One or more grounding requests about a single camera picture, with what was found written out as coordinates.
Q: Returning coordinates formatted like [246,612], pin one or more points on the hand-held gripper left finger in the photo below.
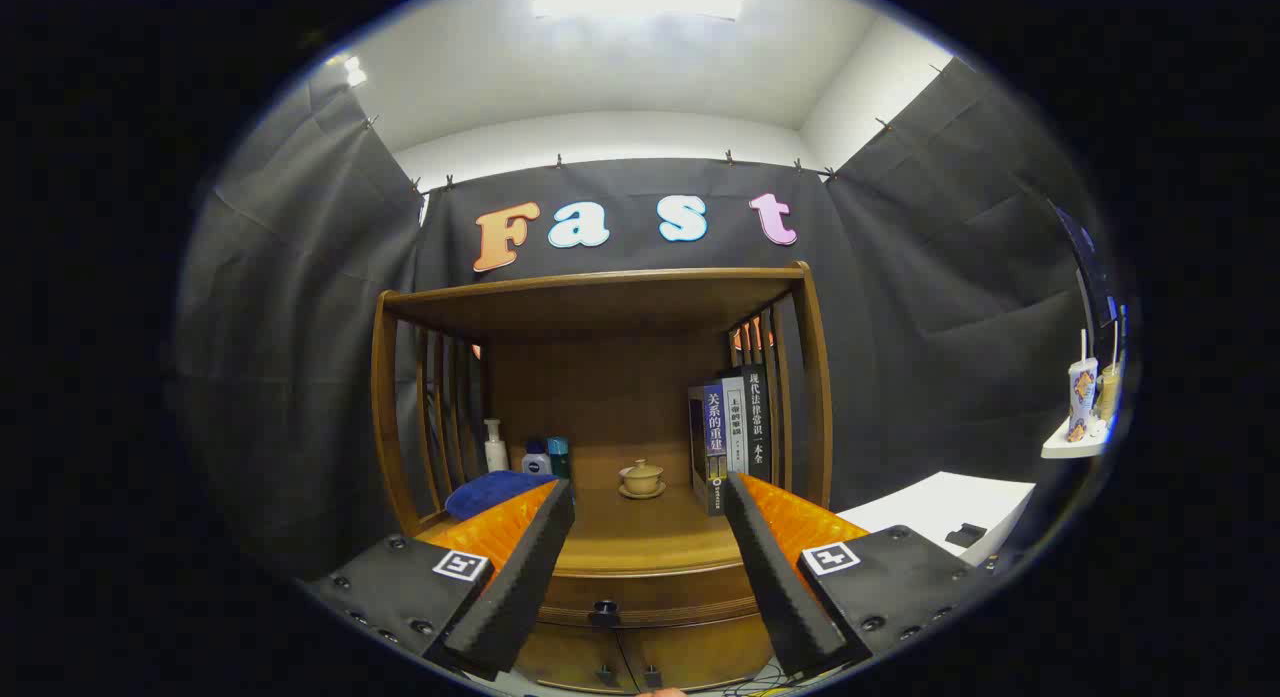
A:
[520,577]

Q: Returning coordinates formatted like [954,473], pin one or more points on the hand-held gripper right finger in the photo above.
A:
[775,577]

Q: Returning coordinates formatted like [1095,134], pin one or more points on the wooden drawer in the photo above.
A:
[680,602]

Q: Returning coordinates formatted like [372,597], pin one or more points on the wooden countertop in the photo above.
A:
[640,537]

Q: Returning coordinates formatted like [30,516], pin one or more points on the wooden cabinet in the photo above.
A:
[600,377]

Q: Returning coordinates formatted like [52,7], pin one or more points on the blue folded towel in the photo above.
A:
[490,492]

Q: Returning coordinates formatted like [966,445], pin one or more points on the white bottle with blue cap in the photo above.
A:
[536,462]

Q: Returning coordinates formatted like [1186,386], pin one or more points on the white pump bottle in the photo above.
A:
[495,452]

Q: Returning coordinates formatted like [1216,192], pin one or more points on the teal box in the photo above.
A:
[558,455]

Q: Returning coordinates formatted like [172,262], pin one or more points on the book with white spine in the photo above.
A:
[735,427]

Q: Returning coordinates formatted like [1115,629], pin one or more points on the beige lidded teacup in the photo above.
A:
[641,477]

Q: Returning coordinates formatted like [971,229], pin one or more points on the book with black spine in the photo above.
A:
[758,417]

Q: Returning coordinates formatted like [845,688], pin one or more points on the book with blue spine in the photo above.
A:
[714,427]

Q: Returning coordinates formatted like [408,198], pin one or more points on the white table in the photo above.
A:
[930,507]

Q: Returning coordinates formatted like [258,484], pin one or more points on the black clip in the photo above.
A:
[965,535]

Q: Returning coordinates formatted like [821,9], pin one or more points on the small white shelf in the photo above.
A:
[1070,447]

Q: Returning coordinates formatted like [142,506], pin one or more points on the black backdrop cloth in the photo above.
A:
[300,327]

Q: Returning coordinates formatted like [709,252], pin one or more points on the patterned drink cup with straw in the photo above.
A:
[1082,397]

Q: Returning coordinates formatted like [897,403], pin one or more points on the tan drink cup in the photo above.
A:
[1108,392]

